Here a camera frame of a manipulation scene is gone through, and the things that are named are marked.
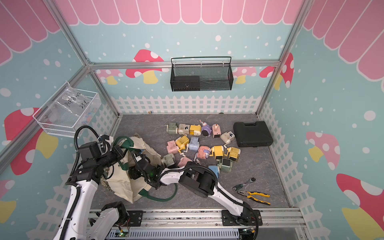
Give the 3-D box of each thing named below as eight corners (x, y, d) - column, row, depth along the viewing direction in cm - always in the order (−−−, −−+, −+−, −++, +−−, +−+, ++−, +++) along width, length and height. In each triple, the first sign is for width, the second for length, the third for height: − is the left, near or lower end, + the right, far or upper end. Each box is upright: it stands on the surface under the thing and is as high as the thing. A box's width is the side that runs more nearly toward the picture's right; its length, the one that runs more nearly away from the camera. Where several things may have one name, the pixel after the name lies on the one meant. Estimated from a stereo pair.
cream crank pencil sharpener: (225, 148, 102) (226, 145, 99) (218, 138, 107) (219, 134, 104) (237, 143, 104) (238, 140, 101) (230, 133, 110) (231, 130, 107)
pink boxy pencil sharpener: (170, 156, 98) (169, 153, 94) (165, 147, 103) (164, 143, 99) (179, 152, 100) (178, 148, 96) (174, 143, 105) (173, 139, 101)
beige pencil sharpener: (178, 136, 108) (177, 132, 105) (179, 127, 113) (178, 123, 110) (189, 136, 108) (189, 132, 105) (189, 127, 113) (189, 123, 110)
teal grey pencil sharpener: (221, 173, 90) (222, 168, 85) (219, 163, 95) (221, 158, 89) (231, 173, 90) (233, 168, 85) (229, 163, 95) (231, 158, 89)
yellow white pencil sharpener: (213, 158, 96) (213, 156, 93) (212, 147, 101) (212, 145, 99) (224, 158, 96) (224, 156, 93) (222, 147, 101) (223, 145, 99)
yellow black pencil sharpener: (223, 156, 98) (224, 153, 95) (228, 147, 102) (229, 144, 99) (236, 162, 95) (237, 159, 92) (240, 152, 100) (242, 149, 97)
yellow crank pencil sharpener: (171, 147, 101) (171, 144, 99) (182, 136, 107) (182, 133, 105) (180, 153, 98) (179, 150, 96) (191, 141, 104) (190, 138, 102)
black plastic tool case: (237, 148, 102) (239, 143, 97) (233, 126, 114) (234, 121, 109) (271, 148, 102) (274, 143, 97) (263, 126, 114) (266, 121, 109)
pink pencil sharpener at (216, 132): (212, 138, 107) (213, 132, 101) (211, 130, 112) (212, 123, 106) (220, 138, 107) (221, 132, 101) (219, 130, 112) (220, 123, 106)
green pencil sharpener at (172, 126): (169, 135, 109) (167, 130, 105) (170, 127, 114) (169, 122, 110) (176, 135, 109) (175, 130, 105) (177, 127, 114) (176, 122, 110)
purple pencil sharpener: (201, 137, 108) (202, 132, 103) (201, 129, 112) (201, 124, 107) (211, 137, 108) (212, 132, 103) (210, 129, 112) (211, 124, 107)
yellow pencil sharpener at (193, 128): (189, 135, 108) (189, 132, 105) (190, 127, 112) (189, 124, 110) (201, 135, 108) (201, 132, 105) (201, 127, 112) (201, 124, 110)
